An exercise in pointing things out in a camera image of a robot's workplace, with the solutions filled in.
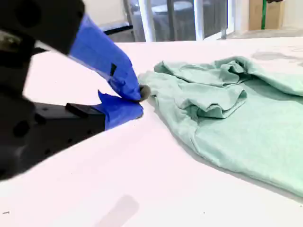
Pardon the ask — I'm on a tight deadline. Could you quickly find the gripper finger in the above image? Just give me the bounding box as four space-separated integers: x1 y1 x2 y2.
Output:
35 89 144 154
0 0 152 103

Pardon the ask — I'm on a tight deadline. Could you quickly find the pale green T-shirt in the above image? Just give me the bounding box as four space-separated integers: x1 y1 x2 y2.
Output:
138 56 303 197

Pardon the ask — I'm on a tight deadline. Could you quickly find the green upright strip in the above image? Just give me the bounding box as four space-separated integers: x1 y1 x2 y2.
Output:
260 0 267 30

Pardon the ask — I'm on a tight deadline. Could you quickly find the brown cardboard box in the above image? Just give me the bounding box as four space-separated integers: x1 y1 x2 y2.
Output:
248 0 285 31

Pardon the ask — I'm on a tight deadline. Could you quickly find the white glass door frame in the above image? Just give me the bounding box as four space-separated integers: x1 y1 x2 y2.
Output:
123 0 237 43

